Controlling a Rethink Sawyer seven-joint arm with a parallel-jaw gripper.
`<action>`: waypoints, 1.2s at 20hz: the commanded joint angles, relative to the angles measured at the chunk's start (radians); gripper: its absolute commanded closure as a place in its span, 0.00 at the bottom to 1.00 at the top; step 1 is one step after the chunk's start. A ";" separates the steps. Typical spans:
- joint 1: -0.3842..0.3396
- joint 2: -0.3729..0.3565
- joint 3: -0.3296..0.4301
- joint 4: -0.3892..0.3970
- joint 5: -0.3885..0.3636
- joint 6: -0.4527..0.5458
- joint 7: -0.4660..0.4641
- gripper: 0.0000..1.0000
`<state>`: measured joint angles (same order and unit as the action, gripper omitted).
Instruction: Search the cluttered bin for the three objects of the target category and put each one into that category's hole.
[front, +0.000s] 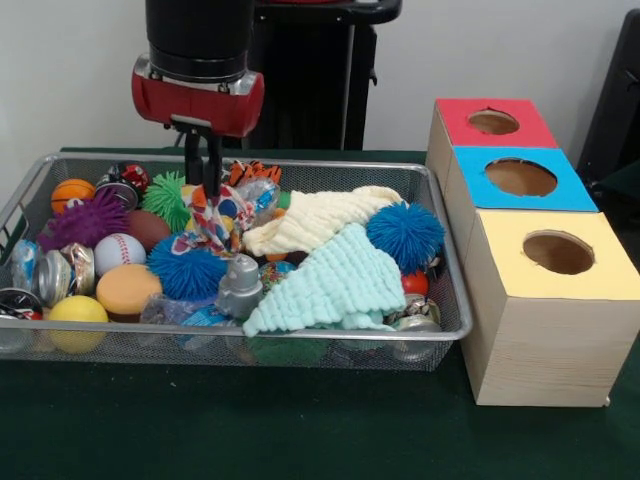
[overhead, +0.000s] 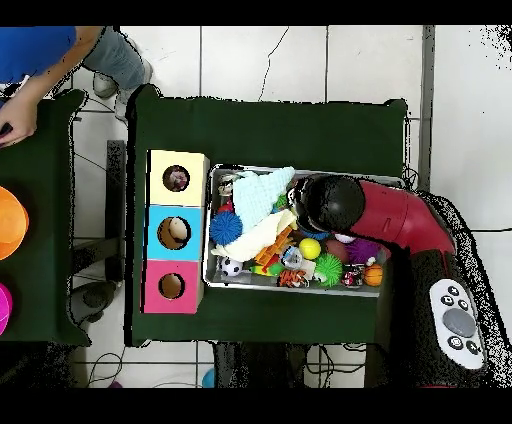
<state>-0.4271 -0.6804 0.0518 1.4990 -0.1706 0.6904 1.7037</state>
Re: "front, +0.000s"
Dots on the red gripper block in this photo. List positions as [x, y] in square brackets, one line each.
[200, 107]

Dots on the polka dot patterned cloth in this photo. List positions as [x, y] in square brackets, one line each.
[220, 220]

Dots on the cream knitted cloth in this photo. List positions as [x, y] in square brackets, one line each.
[320, 220]

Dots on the mint knitted cloth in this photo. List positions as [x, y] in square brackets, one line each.
[340, 285]

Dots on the silver mesh bin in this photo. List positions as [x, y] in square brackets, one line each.
[450, 260]

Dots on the wooden box with three holes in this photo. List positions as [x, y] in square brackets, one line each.
[540, 350]

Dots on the green spiky ball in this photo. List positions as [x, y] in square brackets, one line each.
[165, 197]

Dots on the blue spiky ball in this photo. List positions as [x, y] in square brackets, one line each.
[187, 270]
[406, 235]

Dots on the white baseball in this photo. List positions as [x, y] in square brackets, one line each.
[120, 254]

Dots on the purple spiky ball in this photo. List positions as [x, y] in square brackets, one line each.
[87, 222]

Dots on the small orange basketball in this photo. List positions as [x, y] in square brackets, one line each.
[70, 195]

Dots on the orange foam disc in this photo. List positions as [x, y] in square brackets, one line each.
[127, 287]

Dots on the yellow ball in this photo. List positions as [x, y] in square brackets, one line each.
[77, 315]

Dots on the dark green tablecloth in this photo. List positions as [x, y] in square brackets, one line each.
[250, 425]

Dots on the dark green side table cloth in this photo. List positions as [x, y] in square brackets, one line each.
[620, 185]

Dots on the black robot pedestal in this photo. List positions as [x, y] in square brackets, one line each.
[310, 85]

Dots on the black frame stand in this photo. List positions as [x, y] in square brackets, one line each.
[615, 100]

